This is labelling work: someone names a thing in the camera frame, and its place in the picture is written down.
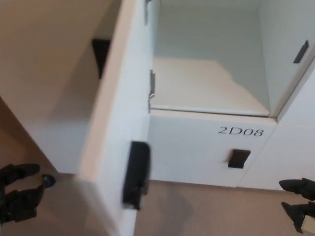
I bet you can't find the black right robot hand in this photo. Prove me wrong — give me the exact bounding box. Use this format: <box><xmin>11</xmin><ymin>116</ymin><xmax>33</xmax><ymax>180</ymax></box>
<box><xmin>279</xmin><ymin>178</ymin><xmax>315</xmax><ymax>234</ymax></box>

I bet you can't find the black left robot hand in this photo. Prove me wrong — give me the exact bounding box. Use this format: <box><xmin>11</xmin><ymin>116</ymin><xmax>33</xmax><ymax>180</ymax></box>
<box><xmin>0</xmin><ymin>163</ymin><xmax>44</xmax><ymax>224</ymax></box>

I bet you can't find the plain white cabinet door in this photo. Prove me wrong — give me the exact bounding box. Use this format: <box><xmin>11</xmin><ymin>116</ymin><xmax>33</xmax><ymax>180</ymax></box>
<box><xmin>236</xmin><ymin>66</ymin><xmax>315</xmax><ymax>192</ymax></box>

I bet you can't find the black door stopper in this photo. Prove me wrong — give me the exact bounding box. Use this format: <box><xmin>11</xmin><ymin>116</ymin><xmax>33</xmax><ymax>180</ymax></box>
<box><xmin>41</xmin><ymin>173</ymin><xmax>57</xmax><ymax>188</ymax></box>

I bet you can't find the white door labelled 2D08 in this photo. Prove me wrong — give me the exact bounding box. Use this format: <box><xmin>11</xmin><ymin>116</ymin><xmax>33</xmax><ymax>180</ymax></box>
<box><xmin>147</xmin><ymin>109</ymin><xmax>279</xmax><ymax>189</ymax></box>

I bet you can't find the open white cabinet door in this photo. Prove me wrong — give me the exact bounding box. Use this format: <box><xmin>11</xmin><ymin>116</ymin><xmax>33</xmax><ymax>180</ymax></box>
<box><xmin>58</xmin><ymin>0</ymin><xmax>153</xmax><ymax>236</ymax></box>

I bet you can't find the white locker cabinet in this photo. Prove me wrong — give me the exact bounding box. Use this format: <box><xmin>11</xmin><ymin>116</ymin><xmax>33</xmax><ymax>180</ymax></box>
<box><xmin>147</xmin><ymin>0</ymin><xmax>315</xmax><ymax>192</ymax></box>

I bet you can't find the metal door hinge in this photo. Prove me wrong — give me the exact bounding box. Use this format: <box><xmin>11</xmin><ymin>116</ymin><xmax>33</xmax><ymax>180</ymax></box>
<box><xmin>147</xmin><ymin>69</ymin><xmax>157</xmax><ymax>114</ymax></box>

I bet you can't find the beige tag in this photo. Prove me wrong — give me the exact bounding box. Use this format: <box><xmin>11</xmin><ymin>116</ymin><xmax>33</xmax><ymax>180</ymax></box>
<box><xmin>301</xmin><ymin>213</ymin><xmax>315</xmax><ymax>234</ymax></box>

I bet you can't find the black lock box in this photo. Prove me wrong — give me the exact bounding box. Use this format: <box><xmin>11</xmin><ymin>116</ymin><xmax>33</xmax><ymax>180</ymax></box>
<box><xmin>122</xmin><ymin>141</ymin><xmax>152</xmax><ymax>210</ymax></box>

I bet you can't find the black strike plate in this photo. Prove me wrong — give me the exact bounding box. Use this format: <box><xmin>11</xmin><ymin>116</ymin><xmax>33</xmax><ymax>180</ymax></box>
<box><xmin>292</xmin><ymin>40</ymin><xmax>310</xmax><ymax>64</ymax></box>

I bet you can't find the black recessed door handle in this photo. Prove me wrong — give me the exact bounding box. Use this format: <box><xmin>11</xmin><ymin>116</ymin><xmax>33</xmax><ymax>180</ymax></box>
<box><xmin>227</xmin><ymin>148</ymin><xmax>252</xmax><ymax>170</ymax></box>

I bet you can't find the black rectangular handle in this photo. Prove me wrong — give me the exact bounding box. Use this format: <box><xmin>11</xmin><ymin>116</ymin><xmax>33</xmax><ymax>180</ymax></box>
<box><xmin>92</xmin><ymin>38</ymin><xmax>111</xmax><ymax>80</ymax></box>

